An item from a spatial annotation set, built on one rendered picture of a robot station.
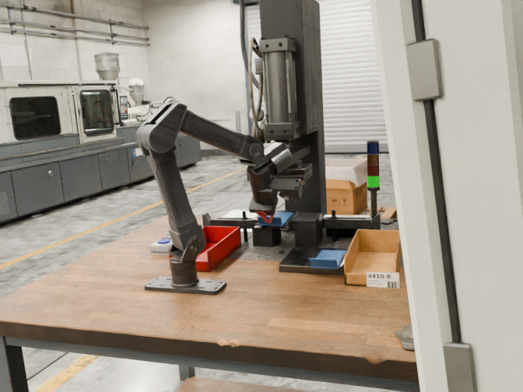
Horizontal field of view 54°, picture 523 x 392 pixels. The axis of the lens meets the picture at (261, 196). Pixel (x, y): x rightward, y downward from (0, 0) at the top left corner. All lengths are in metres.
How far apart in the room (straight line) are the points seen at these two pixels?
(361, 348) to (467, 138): 0.69
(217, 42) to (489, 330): 11.57
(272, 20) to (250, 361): 1.00
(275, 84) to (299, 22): 0.20
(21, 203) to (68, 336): 5.66
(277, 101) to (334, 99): 9.39
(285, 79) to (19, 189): 5.56
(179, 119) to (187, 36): 11.03
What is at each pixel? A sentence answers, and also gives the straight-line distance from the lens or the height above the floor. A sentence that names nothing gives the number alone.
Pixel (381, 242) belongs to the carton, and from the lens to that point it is 1.47.
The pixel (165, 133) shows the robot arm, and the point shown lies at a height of 1.29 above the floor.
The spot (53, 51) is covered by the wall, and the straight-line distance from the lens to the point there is 10.35.
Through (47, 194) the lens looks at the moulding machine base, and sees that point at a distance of 7.11.
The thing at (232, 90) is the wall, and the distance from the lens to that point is 11.67.
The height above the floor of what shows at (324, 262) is 0.94.
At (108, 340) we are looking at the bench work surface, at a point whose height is 0.88.
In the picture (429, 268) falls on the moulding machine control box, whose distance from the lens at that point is 0.36.
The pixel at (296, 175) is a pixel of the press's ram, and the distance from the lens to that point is 1.50.
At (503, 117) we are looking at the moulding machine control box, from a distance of 0.34.
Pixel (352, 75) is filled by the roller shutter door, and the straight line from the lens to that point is 10.79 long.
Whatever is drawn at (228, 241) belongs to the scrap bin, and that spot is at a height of 0.94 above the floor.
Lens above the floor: 1.36
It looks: 11 degrees down
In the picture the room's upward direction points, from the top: 4 degrees counter-clockwise
